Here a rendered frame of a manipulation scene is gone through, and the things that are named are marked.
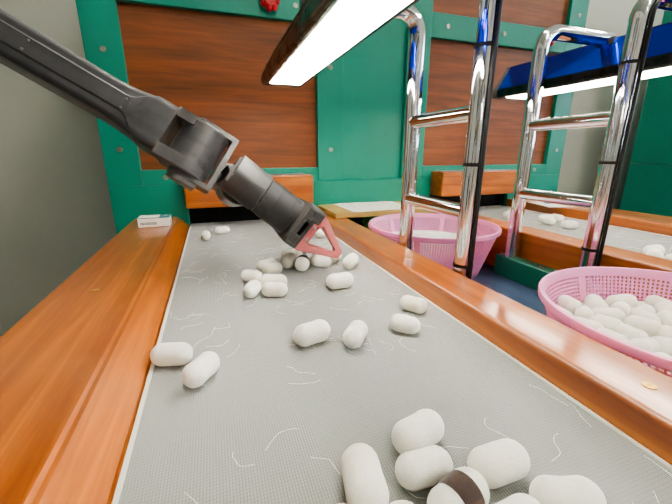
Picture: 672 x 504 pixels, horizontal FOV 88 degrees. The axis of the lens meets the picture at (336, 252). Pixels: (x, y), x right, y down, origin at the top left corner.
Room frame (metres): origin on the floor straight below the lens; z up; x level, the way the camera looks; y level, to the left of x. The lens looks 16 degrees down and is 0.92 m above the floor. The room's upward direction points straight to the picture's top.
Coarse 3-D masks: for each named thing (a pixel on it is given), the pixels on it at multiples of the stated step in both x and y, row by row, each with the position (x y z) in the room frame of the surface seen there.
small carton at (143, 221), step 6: (144, 216) 0.72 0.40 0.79; (150, 216) 0.72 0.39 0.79; (156, 216) 0.72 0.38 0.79; (162, 216) 0.72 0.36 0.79; (168, 216) 0.72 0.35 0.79; (138, 222) 0.70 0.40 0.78; (144, 222) 0.70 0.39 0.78; (150, 222) 0.71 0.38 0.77; (156, 222) 0.71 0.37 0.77; (162, 222) 0.71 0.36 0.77; (168, 222) 0.72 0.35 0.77
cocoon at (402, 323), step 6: (390, 318) 0.32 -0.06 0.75; (396, 318) 0.31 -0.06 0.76; (402, 318) 0.31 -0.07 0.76; (408, 318) 0.31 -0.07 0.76; (414, 318) 0.31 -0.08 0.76; (390, 324) 0.32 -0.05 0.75; (396, 324) 0.31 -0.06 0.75; (402, 324) 0.31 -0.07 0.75; (408, 324) 0.31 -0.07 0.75; (414, 324) 0.31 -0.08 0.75; (396, 330) 0.31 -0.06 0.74; (402, 330) 0.31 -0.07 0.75; (408, 330) 0.31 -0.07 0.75; (414, 330) 0.31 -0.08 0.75
